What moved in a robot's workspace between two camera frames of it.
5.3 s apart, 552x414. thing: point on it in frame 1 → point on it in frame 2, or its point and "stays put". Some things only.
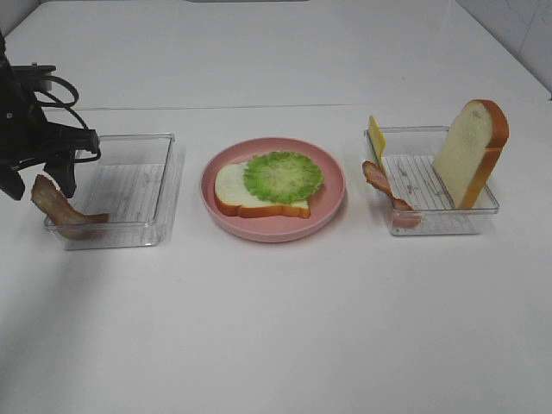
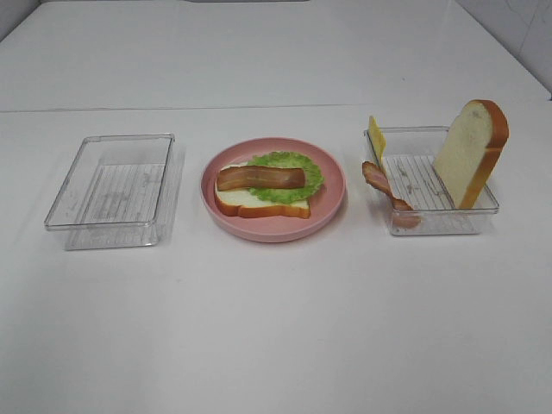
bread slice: (470, 151) stays put
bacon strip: (63, 215) → (258, 176)
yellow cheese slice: (379, 139) stays put
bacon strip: (403, 215) stays put
